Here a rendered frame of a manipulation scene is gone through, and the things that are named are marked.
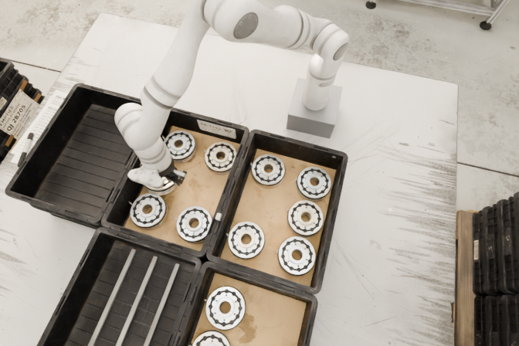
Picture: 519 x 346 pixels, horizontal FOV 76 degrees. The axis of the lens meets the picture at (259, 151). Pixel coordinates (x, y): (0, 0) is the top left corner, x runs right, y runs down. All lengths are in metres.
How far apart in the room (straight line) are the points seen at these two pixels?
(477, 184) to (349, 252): 1.28
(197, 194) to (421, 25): 2.23
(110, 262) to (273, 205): 0.49
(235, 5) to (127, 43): 1.07
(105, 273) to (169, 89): 0.59
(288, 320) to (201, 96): 0.86
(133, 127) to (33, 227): 0.73
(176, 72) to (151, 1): 2.27
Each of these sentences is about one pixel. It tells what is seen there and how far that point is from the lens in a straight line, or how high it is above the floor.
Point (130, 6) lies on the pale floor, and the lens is 2.94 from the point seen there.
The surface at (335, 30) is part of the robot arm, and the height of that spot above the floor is 1.13.
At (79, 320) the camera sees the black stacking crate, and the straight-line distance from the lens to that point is 1.09.
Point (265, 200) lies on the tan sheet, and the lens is 1.02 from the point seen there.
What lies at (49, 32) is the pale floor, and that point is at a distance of 3.01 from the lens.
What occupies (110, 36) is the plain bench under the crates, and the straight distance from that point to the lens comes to 1.70.
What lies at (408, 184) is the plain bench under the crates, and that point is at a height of 0.70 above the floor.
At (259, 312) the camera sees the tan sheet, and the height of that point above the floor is 0.83.
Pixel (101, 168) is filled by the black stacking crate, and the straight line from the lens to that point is 1.18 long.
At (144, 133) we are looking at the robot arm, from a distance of 0.72.
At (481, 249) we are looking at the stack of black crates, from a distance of 1.91.
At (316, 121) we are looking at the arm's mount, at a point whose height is 0.80.
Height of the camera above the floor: 1.81
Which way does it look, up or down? 64 degrees down
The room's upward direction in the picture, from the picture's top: 1 degrees counter-clockwise
